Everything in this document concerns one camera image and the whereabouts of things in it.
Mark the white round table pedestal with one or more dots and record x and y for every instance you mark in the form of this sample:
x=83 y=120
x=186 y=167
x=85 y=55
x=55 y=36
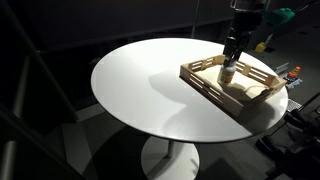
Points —
x=173 y=160

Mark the white round bottle lid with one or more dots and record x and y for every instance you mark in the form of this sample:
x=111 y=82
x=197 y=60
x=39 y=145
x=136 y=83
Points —
x=230 y=69

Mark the dark Franka robot arm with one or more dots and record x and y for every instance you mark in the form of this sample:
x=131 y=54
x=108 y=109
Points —
x=246 y=11

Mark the small yellow block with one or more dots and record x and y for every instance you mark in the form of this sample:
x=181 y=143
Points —
x=260 y=47

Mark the orange toy figure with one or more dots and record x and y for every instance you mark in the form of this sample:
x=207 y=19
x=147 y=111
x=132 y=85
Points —
x=294 y=72

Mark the green plastic block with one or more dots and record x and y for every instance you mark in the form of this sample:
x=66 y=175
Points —
x=280 y=15

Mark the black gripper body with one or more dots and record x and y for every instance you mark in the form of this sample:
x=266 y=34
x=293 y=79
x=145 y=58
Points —
x=237 y=38

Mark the orange label pill bottle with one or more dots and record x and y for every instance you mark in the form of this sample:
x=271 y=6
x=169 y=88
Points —
x=226 y=76

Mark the slatted wooden tray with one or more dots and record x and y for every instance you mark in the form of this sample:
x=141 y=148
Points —
x=233 y=93

